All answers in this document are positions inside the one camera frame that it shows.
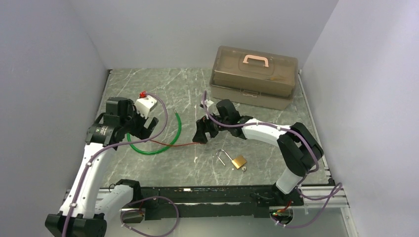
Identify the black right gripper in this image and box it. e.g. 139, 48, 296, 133
193, 110, 230, 144

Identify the red cable lock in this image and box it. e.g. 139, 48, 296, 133
151, 140, 205, 147

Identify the green cable loop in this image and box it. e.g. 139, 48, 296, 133
126, 109, 182, 156

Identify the brass padlock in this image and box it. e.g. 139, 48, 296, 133
216, 149, 247, 169

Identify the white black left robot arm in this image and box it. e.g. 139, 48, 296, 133
45, 95, 159, 237

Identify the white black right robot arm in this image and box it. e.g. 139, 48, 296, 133
192, 99, 324, 205

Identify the beige plastic toolbox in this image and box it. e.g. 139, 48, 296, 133
209, 46, 298, 110

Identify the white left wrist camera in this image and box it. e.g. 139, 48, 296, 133
134, 91, 158, 119

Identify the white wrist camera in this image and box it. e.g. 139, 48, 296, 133
200, 100, 214, 110
134, 91, 158, 119

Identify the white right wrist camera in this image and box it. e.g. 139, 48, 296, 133
200, 100, 214, 110

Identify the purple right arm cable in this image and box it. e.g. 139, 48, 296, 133
201, 91, 343, 229

